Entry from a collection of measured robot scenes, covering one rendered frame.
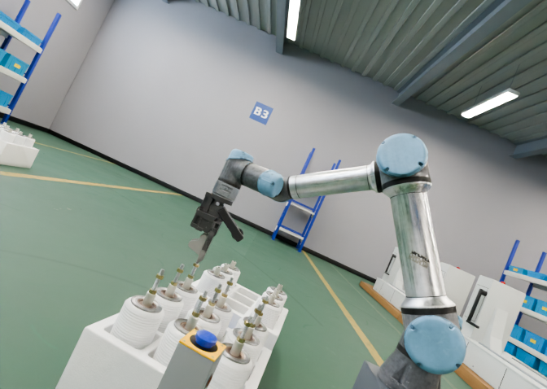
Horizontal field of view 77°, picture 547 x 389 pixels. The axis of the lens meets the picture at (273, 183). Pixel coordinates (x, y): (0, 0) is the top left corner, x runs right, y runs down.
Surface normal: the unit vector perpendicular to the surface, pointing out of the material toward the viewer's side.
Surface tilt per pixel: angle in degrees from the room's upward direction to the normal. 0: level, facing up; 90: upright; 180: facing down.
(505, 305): 90
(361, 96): 90
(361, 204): 90
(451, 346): 97
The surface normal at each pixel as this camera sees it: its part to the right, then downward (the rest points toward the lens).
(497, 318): 0.09, -0.25
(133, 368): -0.14, -0.13
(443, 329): -0.36, -0.10
